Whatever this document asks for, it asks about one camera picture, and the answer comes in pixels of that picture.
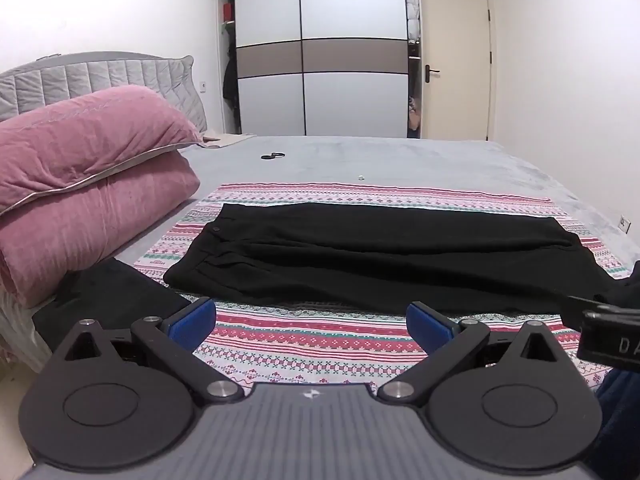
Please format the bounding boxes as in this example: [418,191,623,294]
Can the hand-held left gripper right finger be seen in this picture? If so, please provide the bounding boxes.
[377,302,561,406]

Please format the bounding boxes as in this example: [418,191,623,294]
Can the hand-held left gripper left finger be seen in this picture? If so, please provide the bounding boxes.
[62,297,247,406]

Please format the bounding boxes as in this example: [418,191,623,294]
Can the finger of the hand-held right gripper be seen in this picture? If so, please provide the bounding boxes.
[559,293,619,328]

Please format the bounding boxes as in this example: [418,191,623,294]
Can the black pants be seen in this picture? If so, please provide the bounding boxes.
[163,203,628,317]

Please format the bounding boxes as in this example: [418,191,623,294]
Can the dark blue cloth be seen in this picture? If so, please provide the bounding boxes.
[594,367,640,480]

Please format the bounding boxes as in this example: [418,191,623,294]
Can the striped patterned blanket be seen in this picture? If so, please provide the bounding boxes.
[132,183,634,397]

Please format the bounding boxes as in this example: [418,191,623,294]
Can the bed with grey sheet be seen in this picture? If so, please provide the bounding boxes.
[0,135,640,376]

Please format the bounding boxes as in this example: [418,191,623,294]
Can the folded pink quilt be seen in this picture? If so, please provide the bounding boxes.
[0,84,204,309]

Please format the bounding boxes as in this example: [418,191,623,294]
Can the beige cloth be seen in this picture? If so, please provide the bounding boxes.
[202,132,257,149]

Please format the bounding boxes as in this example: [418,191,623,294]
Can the dark hanging clothes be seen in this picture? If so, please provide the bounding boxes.
[223,29,242,112]

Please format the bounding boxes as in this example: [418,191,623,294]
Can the grey padded headboard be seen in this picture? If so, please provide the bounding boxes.
[0,51,209,134]

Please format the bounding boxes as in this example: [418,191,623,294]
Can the cream room door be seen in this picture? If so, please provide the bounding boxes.
[419,0,494,142]

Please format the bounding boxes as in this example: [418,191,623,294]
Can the sliding door wardrobe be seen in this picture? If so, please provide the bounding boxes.
[217,0,422,139]

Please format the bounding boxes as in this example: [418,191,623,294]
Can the white bedding stack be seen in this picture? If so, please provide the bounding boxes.
[404,0,421,45]

